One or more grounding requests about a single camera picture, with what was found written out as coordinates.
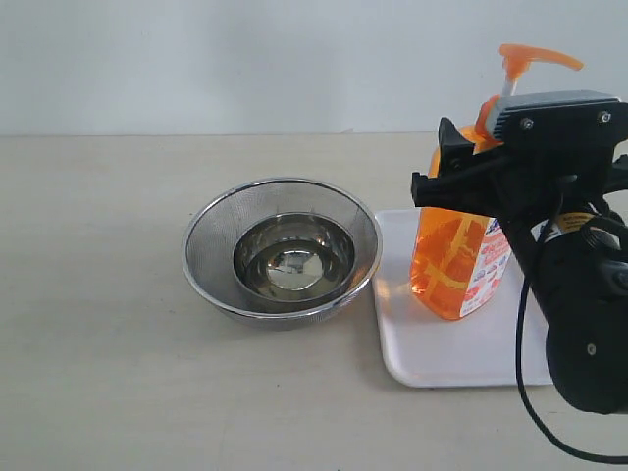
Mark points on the orange dish soap pump bottle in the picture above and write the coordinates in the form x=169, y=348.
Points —
x=459, y=258

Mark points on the white rectangular plastic tray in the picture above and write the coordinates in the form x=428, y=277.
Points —
x=422, y=350

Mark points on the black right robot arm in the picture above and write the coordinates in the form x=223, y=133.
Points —
x=579, y=280

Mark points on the small stainless steel bowl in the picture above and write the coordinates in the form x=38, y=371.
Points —
x=294, y=261

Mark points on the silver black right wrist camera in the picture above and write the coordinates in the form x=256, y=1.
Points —
x=572, y=129

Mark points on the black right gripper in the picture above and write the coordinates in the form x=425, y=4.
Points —
x=520, y=189

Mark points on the steel mesh colander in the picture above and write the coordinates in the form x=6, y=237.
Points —
x=210, y=238

